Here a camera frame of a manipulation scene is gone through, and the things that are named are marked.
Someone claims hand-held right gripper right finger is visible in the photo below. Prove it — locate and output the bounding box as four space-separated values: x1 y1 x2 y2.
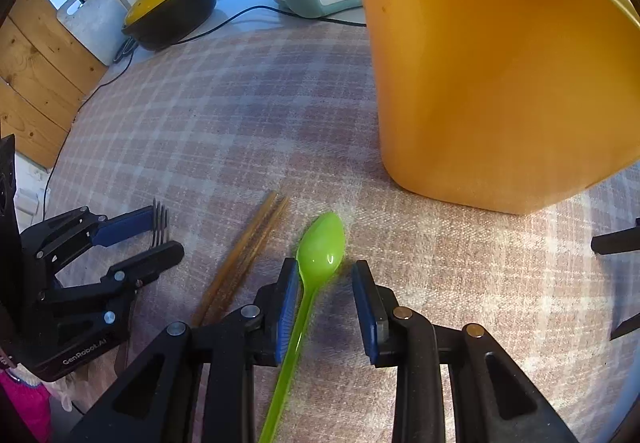
351 261 576 443

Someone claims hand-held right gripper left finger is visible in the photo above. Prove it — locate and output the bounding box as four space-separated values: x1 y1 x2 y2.
70 258 302 443

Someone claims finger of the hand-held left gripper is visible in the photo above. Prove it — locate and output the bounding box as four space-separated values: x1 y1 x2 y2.
20 206 169 271
39 241 185 330

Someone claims metal fork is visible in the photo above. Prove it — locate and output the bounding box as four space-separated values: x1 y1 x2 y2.
114 198 171 374

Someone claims green plastic spoon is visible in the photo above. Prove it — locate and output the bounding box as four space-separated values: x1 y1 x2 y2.
257 212 347 443

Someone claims wooden chopstick red end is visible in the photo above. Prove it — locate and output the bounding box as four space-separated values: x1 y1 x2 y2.
191 192 278 326
207 196 291 326

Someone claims yellow plastic utensil container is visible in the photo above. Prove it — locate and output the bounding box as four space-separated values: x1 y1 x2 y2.
342 0 640 216

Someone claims plaid tablecloth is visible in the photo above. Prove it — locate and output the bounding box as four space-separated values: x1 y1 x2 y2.
42 15 640 443

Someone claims wooden panel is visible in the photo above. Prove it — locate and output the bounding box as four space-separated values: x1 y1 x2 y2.
0 0 108 168

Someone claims white cutting board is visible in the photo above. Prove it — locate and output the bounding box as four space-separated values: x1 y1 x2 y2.
56 0 128 67

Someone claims black cooking pot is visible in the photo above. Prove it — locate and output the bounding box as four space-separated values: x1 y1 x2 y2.
121 0 218 52

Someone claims grey power cable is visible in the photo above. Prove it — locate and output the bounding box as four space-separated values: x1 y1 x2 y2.
42 5 368 244

